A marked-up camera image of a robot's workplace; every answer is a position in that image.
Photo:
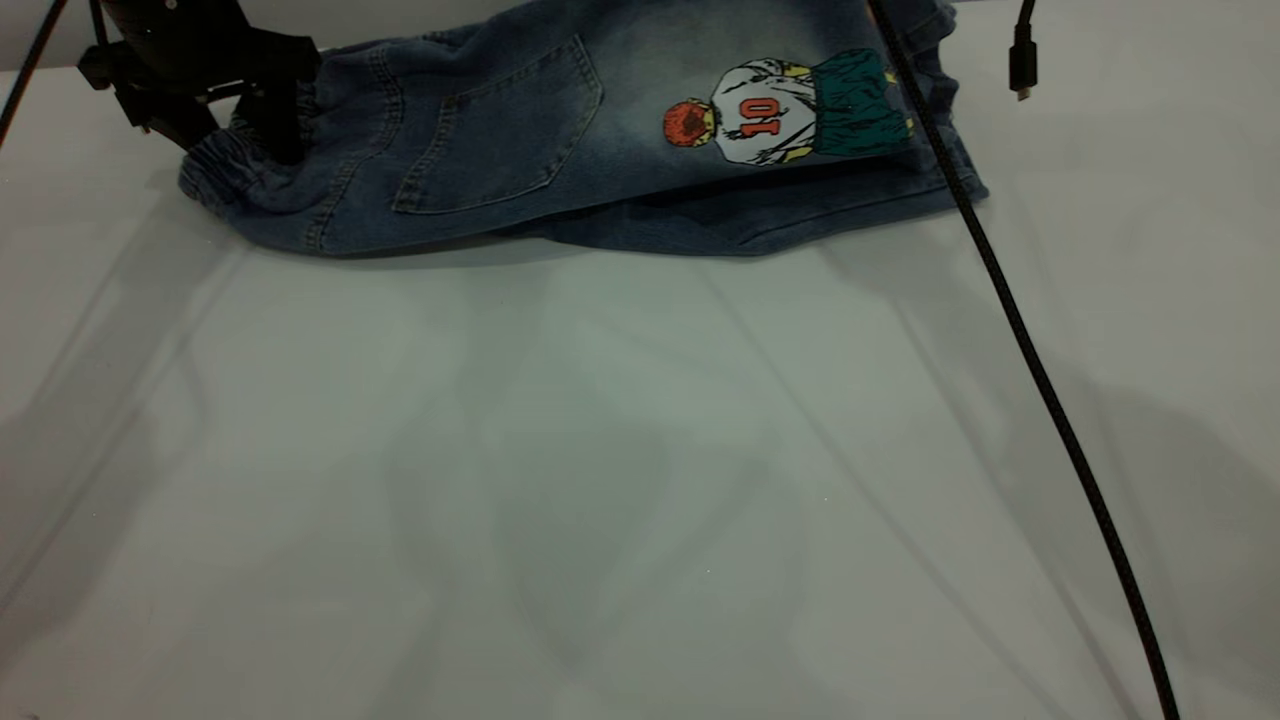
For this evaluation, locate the blue denim shorts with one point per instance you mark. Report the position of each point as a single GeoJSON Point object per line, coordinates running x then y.
{"type": "Point", "coordinates": [500, 130]}

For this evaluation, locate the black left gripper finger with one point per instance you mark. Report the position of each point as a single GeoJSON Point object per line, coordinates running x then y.
{"type": "Point", "coordinates": [175, 118]}
{"type": "Point", "coordinates": [283, 125]}

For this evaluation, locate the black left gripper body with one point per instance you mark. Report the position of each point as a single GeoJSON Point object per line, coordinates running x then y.
{"type": "Point", "coordinates": [180, 50]}

